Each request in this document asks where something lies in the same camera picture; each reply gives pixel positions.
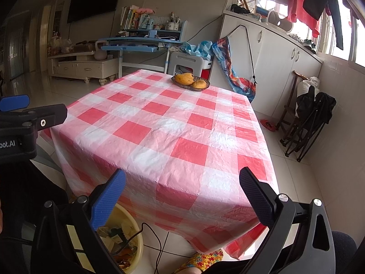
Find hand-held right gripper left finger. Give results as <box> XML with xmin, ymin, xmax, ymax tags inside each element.
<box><xmin>31</xmin><ymin>169</ymin><xmax>126</xmax><ymax>274</ymax></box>

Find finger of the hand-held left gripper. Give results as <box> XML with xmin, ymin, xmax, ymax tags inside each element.
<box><xmin>0</xmin><ymin>104</ymin><xmax>68</xmax><ymax>134</ymax></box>
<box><xmin>0</xmin><ymin>95</ymin><xmax>30</xmax><ymax>112</ymax></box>

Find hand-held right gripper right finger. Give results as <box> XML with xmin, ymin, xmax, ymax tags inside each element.
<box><xmin>239</xmin><ymin>167</ymin><xmax>334</xmax><ymax>274</ymax></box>

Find yellow plastic basin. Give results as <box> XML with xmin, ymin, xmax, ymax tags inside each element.
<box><xmin>97</xmin><ymin>203</ymin><xmax>144</xmax><ymax>274</ymax></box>

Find cream television cabinet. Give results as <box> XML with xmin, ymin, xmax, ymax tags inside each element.
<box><xmin>47</xmin><ymin>50</ymin><xmax>120</xmax><ymax>85</ymax></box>

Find clear bagged goods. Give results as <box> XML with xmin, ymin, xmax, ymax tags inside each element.
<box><xmin>47</xmin><ymin>38</ymin><xmax>73</xmax><ymax>56</ymax></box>

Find floral slipper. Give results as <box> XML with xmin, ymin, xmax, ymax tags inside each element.
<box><xmin>174</xmin><ymin>248</ymin><xmax>224</xmax><ymax>274</ymax></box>

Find pink kettlebell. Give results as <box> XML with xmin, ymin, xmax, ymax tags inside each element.
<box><xmin>95</xmin><ymin>40</ymin><xmax>108</xmax><ymax>61</ymax></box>

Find wooden chair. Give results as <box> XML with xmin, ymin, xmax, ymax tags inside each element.
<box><xmin>275</xmin><ymin>71</ymin><xmax>310</xmax><ymax>133</ymax></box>

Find red white checkered tablecloth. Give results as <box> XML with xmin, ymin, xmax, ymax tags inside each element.
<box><xmin>50</xmin><ymin>69</ymin><xmax>280</xmax><ymax>260</ymax></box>

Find black folding chair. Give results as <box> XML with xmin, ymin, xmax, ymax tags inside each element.
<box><xmin>279</xmin><ymin>86</ymin><xmax>337</xmax><ymax>163</ymax></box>

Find blue study desk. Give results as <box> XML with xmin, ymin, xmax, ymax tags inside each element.
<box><xmin>98</xmin><ymin>20</ymin><xmax>189</xmax><ymax>77</ymax></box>

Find white sack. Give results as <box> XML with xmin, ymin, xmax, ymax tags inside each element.
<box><xmin>297</xmin><ymin>76</ymin><xmax>320</xmax><ymax>106</ymax></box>

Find metal fruit bowl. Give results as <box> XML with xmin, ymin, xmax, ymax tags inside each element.
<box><xmin>171</xmin><ymin>74</ymin><xmax>211</xmax><ymax>92</ymax></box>

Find row of books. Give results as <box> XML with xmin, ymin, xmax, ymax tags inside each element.
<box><xmin>120</xmin><ymin>5</ymin><xmax>140</xmax><ymax>30</ymax></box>

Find white cabinet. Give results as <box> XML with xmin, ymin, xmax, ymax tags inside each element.
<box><xmin>209</xmin><ymin>10</ymin><xmax>324</xmax><ymax>129</ymax></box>

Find white pen holder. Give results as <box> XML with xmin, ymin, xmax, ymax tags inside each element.
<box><xmin>165</xmin><ymin>13</ymin><xmax>181</xmax><ymax>31</ymax></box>

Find blue white plastic bag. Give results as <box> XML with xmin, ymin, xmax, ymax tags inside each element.
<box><xmin>181</xmin><ymin>40</ymin><xmax>213</xmax><ymax>59</ymax></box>

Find white cylindrical container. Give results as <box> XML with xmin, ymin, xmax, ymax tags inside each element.
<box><xmin>267</xmin><ymin>11</ymin><xmax>294</xmax><ymax>33</ymax></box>

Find red hanging garment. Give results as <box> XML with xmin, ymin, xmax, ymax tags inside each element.
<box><xmin>287</xmin><ymin>0</ymin><xmax>321</xmax><ymax>38</ymax></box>

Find black cable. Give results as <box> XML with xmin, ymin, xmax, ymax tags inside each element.
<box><xmin>114</xmin><ymin>223</ymin><xmax>172</xmax><ymax>274</ymax></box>

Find colourful strap bag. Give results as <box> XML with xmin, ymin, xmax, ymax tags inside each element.
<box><xmin>211</xmin><ymin>24</ymin><xmax>257</xmax><ymax>103</ymax></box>

